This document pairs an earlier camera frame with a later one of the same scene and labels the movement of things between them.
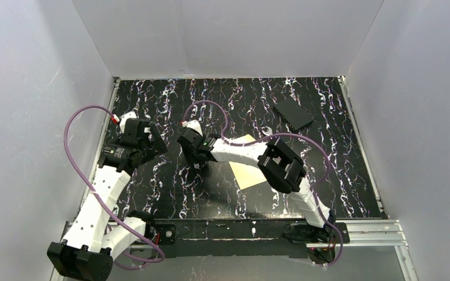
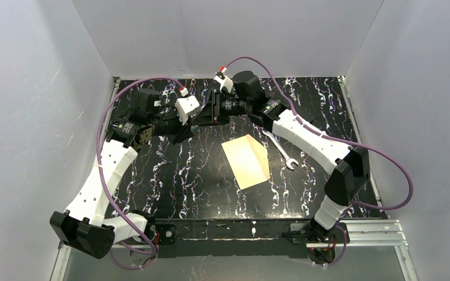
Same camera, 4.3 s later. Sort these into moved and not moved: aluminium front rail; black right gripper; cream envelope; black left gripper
Moved: black right gripper; black left gripper
Not moved: aluminium front rail; cream envelope
